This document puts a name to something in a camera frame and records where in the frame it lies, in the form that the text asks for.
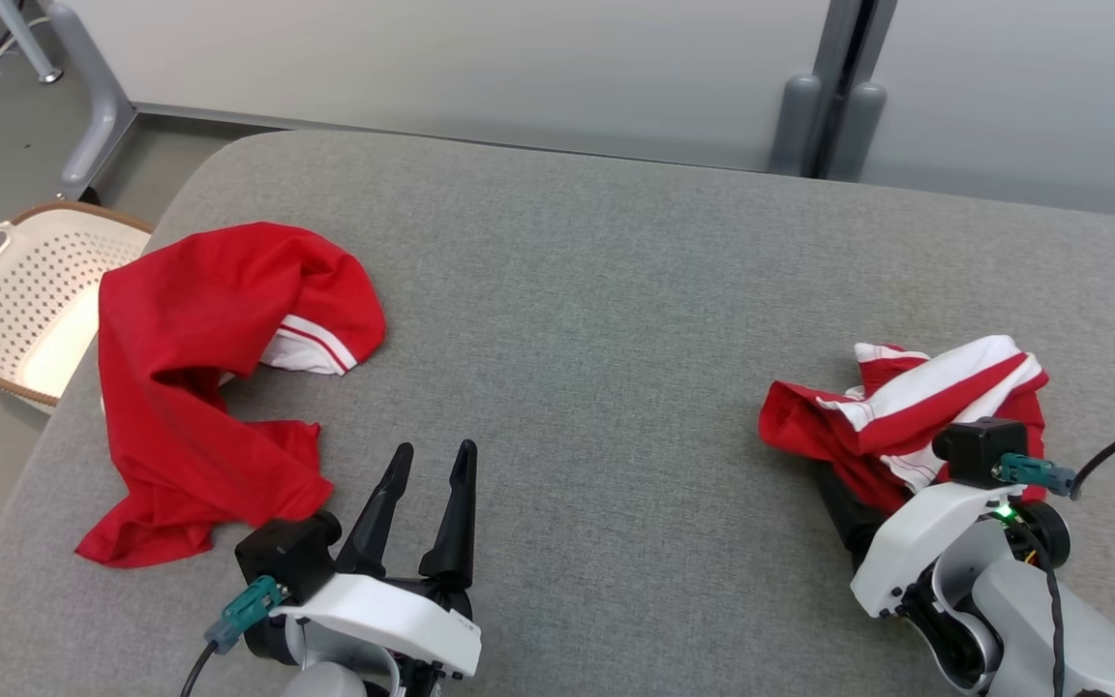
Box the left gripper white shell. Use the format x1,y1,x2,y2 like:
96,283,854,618
269,439,483,679

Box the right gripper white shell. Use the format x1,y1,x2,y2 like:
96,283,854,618
812,465,1005,619

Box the red white-striped shorts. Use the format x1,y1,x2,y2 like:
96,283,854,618
759,335,1050,514

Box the red jersey shirt white sleeves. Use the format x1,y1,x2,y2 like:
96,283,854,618
75,222,388,569

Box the cream perforated laundry basket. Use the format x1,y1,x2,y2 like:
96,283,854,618
0,201,154,415

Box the grey slanted desk leg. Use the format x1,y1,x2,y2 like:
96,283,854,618
40,0,138,202

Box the thin grey metal leg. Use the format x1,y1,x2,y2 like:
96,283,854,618
0,0,63,84

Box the left camera teal connector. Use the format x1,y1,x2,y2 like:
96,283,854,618
204,576,289,654

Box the camera teal connector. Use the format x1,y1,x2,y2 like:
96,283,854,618
993,453,1077,500
204,576,289,654

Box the right camera teal connector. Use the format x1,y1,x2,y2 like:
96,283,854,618
993,453,1077,500

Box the right arm braided black cable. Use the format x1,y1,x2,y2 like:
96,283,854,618
1001,511,1070,697

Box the left camera black cable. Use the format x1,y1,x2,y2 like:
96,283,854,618
180,644,222,697

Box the grey partition post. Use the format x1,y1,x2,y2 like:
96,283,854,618
768,0,897,183

